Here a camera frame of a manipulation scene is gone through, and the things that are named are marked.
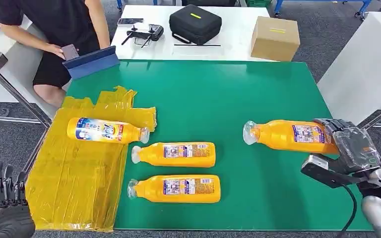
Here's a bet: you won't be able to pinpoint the black zip carrying case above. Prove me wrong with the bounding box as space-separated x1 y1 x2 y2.
169 4 222 46

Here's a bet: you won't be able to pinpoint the person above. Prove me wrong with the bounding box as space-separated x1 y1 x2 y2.
0 0 111 109

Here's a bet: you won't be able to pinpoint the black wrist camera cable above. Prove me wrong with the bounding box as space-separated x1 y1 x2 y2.
336 183 358 238

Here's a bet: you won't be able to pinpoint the green table mat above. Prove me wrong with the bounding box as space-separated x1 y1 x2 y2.
66 60 374 231

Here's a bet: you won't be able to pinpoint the flat black smartphone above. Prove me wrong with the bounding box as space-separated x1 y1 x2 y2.
117 18 144 27

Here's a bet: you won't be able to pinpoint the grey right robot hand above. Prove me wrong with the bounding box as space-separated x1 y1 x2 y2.
314 118 381 175

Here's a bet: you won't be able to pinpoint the white side table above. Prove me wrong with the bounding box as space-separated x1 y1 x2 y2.
317 11 381 125

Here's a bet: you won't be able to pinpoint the white bench table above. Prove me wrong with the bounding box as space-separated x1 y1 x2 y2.
0 16 60 120

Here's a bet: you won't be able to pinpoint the black remote controller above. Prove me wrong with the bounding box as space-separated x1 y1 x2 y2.
121 23 164 48

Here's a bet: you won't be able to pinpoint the yellow plastic sheet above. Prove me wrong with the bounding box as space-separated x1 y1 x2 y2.
25 86 157 232

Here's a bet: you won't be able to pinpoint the blue cart frame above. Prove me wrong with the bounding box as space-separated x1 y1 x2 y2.
273 0 372 19

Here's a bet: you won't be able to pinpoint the blue tablet case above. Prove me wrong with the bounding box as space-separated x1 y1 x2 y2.
62 46 121 80

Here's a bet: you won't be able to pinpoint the brown cardboard box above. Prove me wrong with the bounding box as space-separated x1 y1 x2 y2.
251 16 301 62

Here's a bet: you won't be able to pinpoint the orange drink bottle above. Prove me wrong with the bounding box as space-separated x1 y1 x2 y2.
127 175 221 204
243 119 340 155
67 117 150 144
131 142 216 168

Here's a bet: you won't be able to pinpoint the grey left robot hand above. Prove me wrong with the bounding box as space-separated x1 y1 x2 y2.
0 160 36 238

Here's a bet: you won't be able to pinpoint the green crate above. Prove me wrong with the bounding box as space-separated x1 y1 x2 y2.
246 0 273 8

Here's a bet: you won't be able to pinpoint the person's right hand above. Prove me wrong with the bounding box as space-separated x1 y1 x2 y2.
46 43 69 60

